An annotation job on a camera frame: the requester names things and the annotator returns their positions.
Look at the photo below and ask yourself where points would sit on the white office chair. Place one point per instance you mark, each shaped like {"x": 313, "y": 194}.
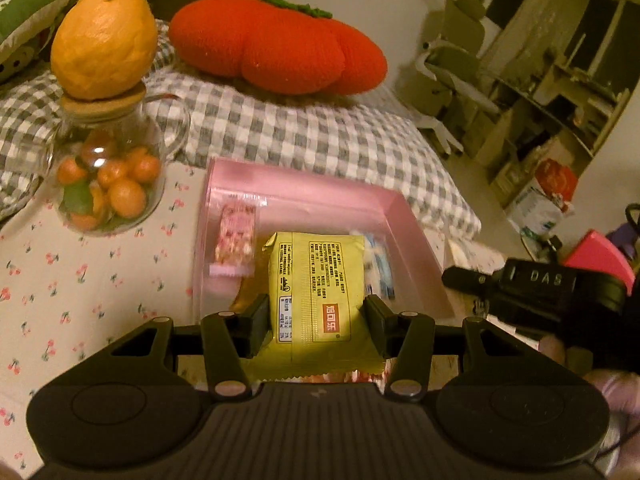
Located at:
{"x": 450, "y": 90}

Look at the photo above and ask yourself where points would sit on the plush toy with face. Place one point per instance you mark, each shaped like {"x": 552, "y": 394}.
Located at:
{"x": 12, "y": 65}

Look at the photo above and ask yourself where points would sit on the orange citrus fruit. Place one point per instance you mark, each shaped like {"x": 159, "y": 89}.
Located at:
{"x": 102, "y": 40}

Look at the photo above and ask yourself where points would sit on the white bread snack packet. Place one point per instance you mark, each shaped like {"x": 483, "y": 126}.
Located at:
{"x": 380, "y": 265}

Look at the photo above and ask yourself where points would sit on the red and white bag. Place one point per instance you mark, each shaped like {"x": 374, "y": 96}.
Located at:
{"x": 542, "y": 195}

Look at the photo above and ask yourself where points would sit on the pink cardboard box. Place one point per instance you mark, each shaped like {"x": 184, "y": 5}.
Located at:
{"x": 310, "y": 205}

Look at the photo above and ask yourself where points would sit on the small orange kumquats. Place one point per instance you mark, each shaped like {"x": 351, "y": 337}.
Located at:
{"x": 122, "y": 185}

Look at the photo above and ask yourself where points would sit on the cherry print bed sheet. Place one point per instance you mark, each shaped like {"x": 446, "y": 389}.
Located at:
{"x": 100, "y": 285}

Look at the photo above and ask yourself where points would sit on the pink floral snack packet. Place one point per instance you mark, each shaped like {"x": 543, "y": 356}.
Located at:
{"x": 235, "y": 240}

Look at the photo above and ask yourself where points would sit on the cork jar lid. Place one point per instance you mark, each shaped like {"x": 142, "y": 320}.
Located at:
{"x": 105, "y": 107}

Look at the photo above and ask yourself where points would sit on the grey gingham pillow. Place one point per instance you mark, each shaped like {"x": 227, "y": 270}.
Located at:
{"x": 325, "y": 140}

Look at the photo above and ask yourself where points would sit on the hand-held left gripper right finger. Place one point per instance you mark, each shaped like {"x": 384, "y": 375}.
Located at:
{"x": 377, "y": 322}

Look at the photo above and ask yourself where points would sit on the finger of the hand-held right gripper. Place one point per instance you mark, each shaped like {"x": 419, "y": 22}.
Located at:
{"x": 470, "y": 282}

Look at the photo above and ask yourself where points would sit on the large orange persimmon plush pillow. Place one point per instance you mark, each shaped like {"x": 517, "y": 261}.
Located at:
{"x": 280, "y": 45}

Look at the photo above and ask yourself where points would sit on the red plastic stool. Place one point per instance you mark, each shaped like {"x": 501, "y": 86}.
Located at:
{"x": 597, "y": 255}

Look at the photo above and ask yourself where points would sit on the yellow snack packet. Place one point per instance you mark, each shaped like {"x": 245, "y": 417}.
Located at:
{"x": 320, "y": 280}

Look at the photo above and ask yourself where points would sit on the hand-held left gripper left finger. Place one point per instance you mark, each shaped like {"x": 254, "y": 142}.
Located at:
{"x": 257, "y": 322}

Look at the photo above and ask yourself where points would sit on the cluttered desk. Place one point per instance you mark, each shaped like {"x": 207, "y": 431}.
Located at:
{"x": 565, "y": 85}

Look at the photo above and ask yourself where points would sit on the purple object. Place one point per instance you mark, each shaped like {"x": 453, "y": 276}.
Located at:
{"x": 627, "y": 230}

